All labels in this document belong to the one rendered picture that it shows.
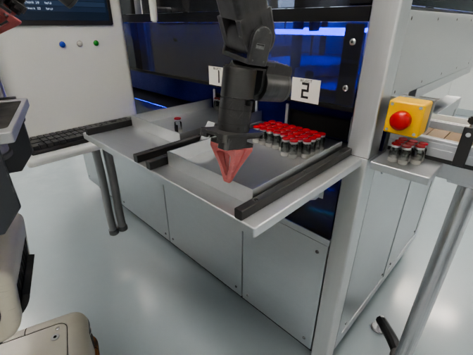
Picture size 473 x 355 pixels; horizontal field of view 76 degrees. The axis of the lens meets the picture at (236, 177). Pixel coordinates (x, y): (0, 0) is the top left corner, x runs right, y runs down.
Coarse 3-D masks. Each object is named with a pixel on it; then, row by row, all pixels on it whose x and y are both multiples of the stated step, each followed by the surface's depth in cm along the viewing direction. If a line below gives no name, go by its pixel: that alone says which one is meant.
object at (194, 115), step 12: (168, 108) 106; (180, 108) 110; (192, 108) 114; (204, 108) 118; (132, 120) 98; (144, 120) 92; (156, 120) 103; (168, 120) 103; (192, 120) 103; (204, 120) 103; (216, 120) 103; (252, 120) 101; (156, 132) 89; (168, 132) 85; (192, 132) 84
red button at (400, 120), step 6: (396, 114) 63; (402, 114) 62; (408, 114) 62; (390, 120) 64; (396, 120) 63; (402, 120) 62; (408, 120) 62; (396, 126) 64; (402, 126) 63; (408, 126) 63
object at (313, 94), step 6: (294, 78) 81; (300, 78) 80; (294, 84) 81; (300, 84) 80; (312, 84) 78; (318, 84) 76; (294, 90) 82; (300, 90) 81; (312, 90) 78; (318, 90) 77; (294, 96) 83; (300, 96) 81; (312, 96) 79; (318, 96) 78; (306, 102) 81; (312, 102) 79
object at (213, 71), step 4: (208, 68) 103; (212, 68) 101; (216, 68) 100; (220, 68) 99; (212, 72) 102; (216, 72) 101; (220, 72) 99; (212, 76) 103; (216, 76) 101; (220, 76) 100; (212, 80) 103; (216, 80) 102; (220, 80) 100; (212, 84) 104; (216, 84) 102; (220, 84) 101
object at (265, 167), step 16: (192, 144) 74; (208, 144) 78; (256, 144) 83; (336, 144) 74; (176, 160) 68; (192, 160) 74; (208, 160) 74; (256, 160) 74; (272, 160) 74; (288, 160) 74; (304, 160) 74; (320, 160) 70; (192, 176) 66; (208, 176) 62; (240, 176) 66; (256, 176) 66; (272, 176) 66; (288, 176) 62; (224, 192) 60; (240, 192) 57; (256, 192) 55
